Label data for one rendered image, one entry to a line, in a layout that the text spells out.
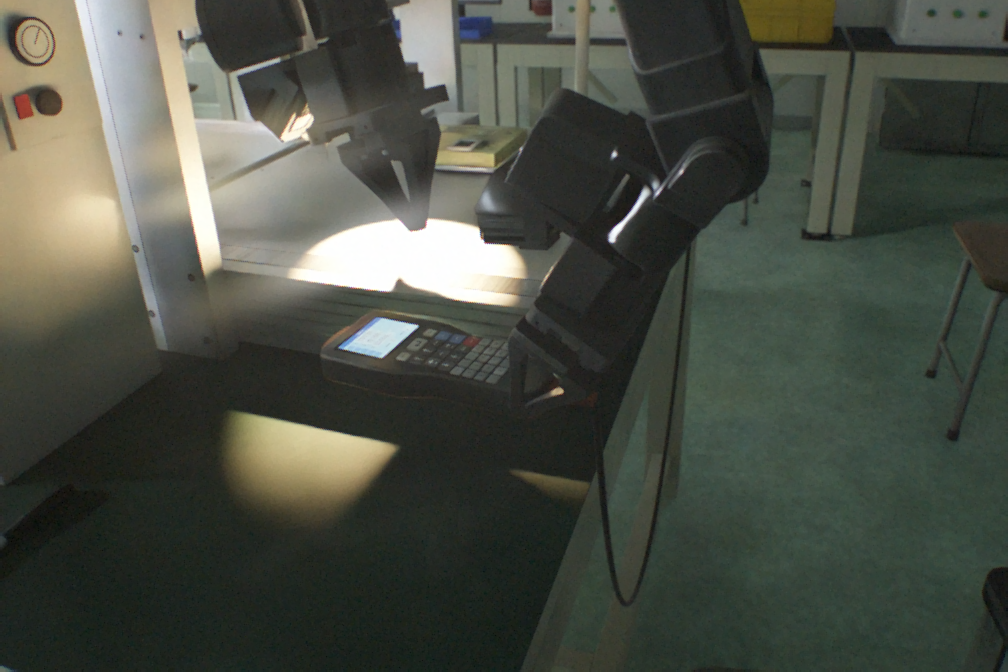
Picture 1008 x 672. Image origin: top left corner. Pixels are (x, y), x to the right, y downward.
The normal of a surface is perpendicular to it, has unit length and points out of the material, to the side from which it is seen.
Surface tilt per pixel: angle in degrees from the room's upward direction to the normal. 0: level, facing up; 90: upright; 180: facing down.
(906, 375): 0
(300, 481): 0
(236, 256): 0
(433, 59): 90
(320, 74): 90
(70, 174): 90
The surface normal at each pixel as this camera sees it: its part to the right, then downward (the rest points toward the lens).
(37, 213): 0.94, 0.11
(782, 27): -0.32, 0.40
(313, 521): -0.04, -0.91
